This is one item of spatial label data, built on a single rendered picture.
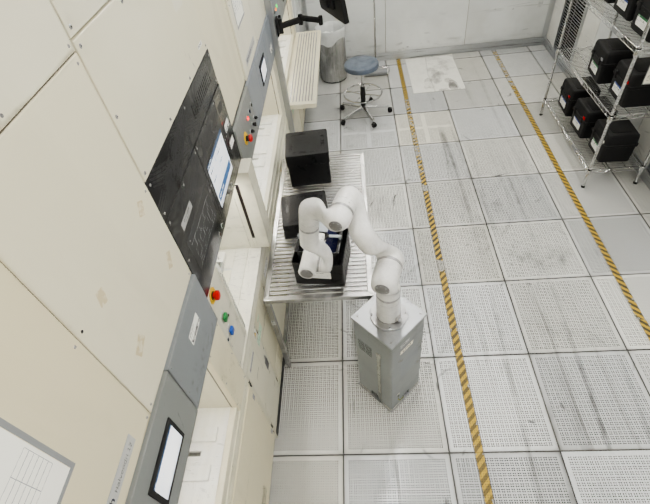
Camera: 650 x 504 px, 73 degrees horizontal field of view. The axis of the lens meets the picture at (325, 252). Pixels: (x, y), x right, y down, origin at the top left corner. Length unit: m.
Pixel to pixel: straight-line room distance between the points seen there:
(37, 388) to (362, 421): 2.17
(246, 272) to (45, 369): 1.61
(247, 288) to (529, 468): 1.81
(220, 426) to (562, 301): 2.45
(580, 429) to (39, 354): 2.73
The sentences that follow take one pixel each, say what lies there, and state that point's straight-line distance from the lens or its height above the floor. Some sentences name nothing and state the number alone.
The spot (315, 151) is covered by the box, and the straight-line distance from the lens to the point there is 2.95.
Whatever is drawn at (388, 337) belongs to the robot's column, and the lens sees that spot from 2.24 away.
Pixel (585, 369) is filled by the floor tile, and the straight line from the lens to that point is 3.26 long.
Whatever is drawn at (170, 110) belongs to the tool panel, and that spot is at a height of 1.99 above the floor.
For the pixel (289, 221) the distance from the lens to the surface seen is 2.69.
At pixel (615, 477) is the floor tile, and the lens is 3.03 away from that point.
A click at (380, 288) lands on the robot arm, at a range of 1.93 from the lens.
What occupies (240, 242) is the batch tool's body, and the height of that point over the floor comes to 0.92.
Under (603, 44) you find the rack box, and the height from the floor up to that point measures 0.94.
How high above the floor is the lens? 2.67
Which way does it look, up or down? 47 degrees down
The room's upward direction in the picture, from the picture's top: 9 degrees counter-clockwise
